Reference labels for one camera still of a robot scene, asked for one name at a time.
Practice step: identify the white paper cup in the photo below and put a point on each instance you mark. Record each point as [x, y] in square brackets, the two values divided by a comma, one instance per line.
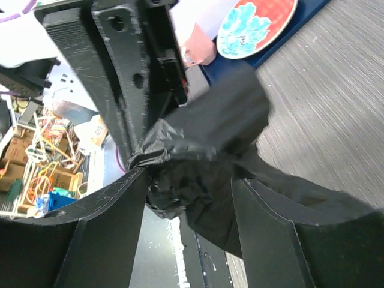
[198, 49]

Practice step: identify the blue tray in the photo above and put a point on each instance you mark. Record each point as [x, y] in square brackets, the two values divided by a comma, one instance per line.
[222, 66]

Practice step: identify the cluttered cardboard boxes background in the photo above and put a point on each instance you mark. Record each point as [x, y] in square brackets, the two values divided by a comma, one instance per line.
[54, 156]

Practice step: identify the black trash bag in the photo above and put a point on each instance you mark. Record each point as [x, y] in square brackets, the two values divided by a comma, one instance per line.
[194, 153]

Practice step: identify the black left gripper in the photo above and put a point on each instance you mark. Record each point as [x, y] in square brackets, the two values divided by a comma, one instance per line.
[105, 48]

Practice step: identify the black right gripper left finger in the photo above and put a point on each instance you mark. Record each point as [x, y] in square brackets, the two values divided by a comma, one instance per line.
[89, 243]

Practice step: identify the red and teal plate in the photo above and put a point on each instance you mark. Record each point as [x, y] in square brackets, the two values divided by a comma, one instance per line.
[251, 26]

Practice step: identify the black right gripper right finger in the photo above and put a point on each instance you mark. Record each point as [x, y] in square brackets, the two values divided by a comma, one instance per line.
[285, 244]

